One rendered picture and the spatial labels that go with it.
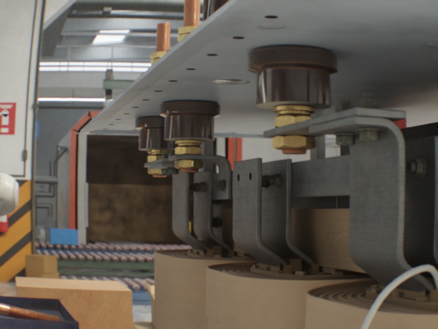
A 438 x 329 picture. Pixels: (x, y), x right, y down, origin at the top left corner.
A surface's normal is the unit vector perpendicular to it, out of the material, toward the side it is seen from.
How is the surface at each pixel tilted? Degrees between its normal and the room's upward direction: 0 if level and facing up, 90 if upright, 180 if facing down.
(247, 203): 90
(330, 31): 180
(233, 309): 90
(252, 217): 90
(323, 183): 90
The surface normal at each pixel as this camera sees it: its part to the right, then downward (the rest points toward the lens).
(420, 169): 0.25, 0.25
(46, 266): 0.94, 0.00
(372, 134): 0.04, -0.04
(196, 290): -0.54, -0.04
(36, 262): -0.35, -0.04
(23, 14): 0.26, -0.04
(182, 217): -0.96, -0.02
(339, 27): -0.01, 1.00
